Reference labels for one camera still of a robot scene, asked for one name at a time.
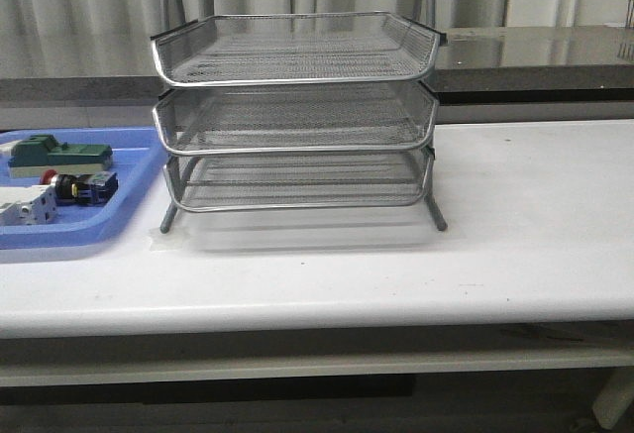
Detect red emergency stop button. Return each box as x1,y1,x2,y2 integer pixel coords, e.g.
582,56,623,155
40,169,119,206

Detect blue plastic tray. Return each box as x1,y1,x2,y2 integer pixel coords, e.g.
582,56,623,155
1,127,166,250

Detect white circuit breaker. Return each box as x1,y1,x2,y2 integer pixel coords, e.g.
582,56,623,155
1,185,57,226

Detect green and beige terminal block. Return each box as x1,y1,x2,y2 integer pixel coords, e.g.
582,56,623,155
8,134,113,178

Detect dark stone counter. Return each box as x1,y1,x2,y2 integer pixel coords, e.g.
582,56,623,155
1,26,633,105

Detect silver rack frame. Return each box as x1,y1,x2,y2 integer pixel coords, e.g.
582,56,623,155
159,0,447,232

